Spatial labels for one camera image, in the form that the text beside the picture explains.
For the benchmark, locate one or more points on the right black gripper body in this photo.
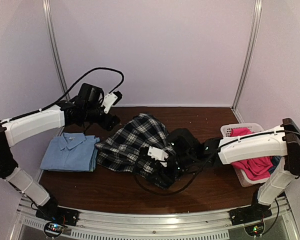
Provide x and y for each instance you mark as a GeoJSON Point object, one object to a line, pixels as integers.
{"type": "Point", "coordinates": [162, 174]}

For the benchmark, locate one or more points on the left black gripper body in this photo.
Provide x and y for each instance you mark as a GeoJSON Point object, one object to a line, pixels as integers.
{"type": "Point", "coordinates": [107, 124]}

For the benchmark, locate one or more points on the black white plaid shirt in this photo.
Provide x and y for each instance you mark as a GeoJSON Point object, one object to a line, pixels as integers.
{"type": "Point", "coordinates": [127, 149]}

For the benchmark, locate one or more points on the pink shirt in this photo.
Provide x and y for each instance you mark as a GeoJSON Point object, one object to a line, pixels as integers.
{"type": "Point", "coordinates": [255, 168]}

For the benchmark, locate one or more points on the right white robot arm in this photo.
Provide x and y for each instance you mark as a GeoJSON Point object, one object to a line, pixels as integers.
{"type": "Point", "coordinates": [282, 140]}

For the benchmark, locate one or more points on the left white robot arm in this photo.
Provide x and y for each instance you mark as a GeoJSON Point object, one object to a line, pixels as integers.
{"type": "Point", "coordinates": [91, 105]}

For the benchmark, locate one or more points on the white plastic laundry basket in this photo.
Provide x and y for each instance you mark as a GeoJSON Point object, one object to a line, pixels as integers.
{"type": "Point", "coordinates": [242, 129]}

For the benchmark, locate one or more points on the folded light blue shirt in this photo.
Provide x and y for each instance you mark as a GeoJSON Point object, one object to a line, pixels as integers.
{"type": "Point", "coordinates": [71, 152]}

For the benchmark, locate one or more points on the right round circuit board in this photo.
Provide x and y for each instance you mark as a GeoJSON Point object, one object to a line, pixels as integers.
{"type": "Point", "coordinates": [255, 230]}

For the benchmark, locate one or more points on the round circuit board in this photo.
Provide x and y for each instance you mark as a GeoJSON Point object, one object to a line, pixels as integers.
{"type": "Point", "coordinates": [255, 230]}
{"type": "Point", "coordinates": [53, 230]}

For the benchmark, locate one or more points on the blue denim garment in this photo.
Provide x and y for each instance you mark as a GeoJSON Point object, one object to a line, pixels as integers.
{"type": "Point", "coordinates": [275, 160]}

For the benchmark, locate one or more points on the left round circuit board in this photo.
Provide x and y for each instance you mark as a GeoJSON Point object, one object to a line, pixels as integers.
{"type": "Point", "coordinates": [53, 230]}

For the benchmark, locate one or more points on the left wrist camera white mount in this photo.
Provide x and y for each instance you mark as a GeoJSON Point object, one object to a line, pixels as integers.
{"type": "Point", "coordinates": [110, 100]}

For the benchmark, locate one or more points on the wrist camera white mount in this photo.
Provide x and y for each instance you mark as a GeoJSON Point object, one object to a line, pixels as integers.
{"type": "Point", "coordinates": [158, 155]}
{"type": "Point", "coordinates": [110, 100]}

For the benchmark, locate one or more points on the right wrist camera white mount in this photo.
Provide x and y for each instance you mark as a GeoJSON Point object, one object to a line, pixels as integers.
{"type": "Point", "coordinates": [158, 155]}

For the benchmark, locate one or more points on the front aluminium rail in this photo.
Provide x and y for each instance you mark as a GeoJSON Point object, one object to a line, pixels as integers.
{"type": "Point", "coordinates": [206, 225]}

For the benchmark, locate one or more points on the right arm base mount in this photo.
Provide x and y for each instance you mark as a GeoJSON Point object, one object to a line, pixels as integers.
{"type": "Point", "coordinates": [251, 213]}

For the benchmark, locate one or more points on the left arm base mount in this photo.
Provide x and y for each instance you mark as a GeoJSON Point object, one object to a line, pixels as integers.
{"type": "Point", "coordinates": [63, 216]}

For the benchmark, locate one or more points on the left aluminium frame post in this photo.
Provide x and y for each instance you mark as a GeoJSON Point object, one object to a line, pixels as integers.
{"type": "Point", "coordinates": [53, 44]}

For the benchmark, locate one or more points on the aluminium frame post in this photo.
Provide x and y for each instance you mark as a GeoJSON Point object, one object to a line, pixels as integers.
{"type": "Point", "coordinates": [53, 44]}
{"type": "Point", "coordinates": [254, 31]}

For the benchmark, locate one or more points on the right aluminium frame post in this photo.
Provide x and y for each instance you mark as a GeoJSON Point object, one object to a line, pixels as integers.
{"type": "Point", "coordinates": [254, 31]}

